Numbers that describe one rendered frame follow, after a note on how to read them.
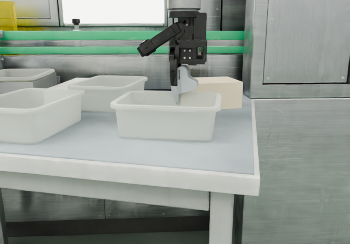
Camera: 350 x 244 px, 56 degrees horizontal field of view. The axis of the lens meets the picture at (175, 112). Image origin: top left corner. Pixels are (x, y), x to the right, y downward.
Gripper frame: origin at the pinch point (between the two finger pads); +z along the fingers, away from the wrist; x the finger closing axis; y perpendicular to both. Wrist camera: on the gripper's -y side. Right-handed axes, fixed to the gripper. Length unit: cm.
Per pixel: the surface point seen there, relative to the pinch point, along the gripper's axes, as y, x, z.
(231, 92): 13.6, 15.9, 1.1
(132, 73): -21.6, 38.5, -1.1
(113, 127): -13.1, -7.2, 5.7
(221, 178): 11.8, -28.7, 6.7
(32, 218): -75, 48, 69
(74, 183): -16.0, -22.6, 12.5
